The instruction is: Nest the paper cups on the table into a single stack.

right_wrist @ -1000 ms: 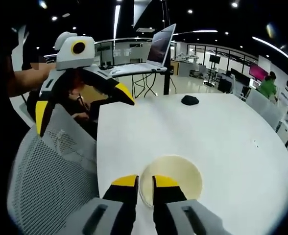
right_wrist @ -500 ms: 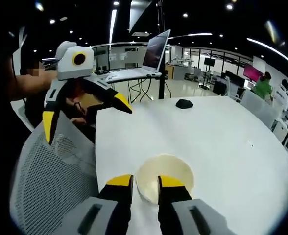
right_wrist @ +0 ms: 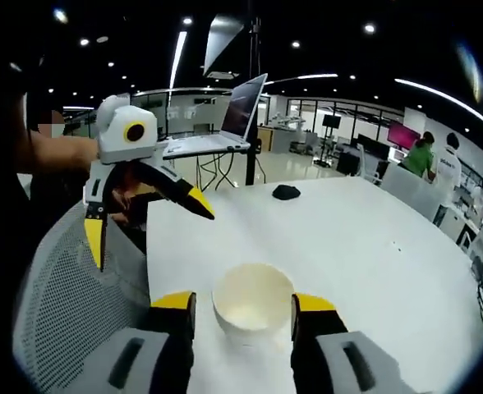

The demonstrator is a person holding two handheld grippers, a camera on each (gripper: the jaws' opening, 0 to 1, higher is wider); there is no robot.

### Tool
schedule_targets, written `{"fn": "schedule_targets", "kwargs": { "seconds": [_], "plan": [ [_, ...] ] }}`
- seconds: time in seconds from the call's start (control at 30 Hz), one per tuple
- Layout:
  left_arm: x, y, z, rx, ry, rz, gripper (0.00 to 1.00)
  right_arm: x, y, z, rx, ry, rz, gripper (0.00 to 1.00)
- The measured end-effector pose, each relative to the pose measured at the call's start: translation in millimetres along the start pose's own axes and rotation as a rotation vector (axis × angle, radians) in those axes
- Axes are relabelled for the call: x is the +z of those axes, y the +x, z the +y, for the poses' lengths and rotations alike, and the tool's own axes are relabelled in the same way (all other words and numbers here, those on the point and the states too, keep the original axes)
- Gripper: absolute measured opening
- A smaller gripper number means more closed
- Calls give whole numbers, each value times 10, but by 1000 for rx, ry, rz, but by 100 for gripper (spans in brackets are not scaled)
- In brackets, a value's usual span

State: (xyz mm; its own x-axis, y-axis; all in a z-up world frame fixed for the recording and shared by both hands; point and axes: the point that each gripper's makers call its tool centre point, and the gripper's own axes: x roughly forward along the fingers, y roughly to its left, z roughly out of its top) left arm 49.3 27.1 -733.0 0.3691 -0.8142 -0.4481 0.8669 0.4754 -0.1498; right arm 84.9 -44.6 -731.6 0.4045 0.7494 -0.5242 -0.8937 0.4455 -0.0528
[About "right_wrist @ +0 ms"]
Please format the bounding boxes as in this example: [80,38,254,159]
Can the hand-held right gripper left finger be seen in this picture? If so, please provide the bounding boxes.
[67,290,197,394]

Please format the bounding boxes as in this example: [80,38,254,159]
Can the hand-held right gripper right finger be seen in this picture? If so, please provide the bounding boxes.
[290,291,405,394]

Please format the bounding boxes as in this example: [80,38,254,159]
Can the group of paper cups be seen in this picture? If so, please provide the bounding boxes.
[211,262,297,336]

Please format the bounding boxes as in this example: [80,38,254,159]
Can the person's left hand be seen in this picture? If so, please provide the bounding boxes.
[108,167,163,231]

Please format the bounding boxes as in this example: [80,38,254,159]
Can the grey mesh office chair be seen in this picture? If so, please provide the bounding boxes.
[13,200,193,394]

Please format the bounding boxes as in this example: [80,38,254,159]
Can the silver laptop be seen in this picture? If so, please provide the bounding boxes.
[162,72,269,162]

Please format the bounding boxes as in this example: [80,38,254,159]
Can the long ceiling light strip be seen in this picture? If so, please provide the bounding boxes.
[393,77,483,137]
[264,73,339,87]
[169,30,188,89]

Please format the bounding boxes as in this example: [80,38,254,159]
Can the small black object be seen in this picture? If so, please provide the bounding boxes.
[271,184,301,201]

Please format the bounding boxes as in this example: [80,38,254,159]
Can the black stand pole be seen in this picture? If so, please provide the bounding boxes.
[245,16,264,186]

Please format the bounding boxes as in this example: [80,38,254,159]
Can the black monitor on stand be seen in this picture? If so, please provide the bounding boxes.
[321,114,343,167]

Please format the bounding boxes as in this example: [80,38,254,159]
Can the pink monitor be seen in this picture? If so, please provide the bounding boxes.
[387,121,421,151]

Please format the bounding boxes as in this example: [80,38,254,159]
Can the black laptop cables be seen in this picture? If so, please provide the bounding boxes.
[195,153,268,190]

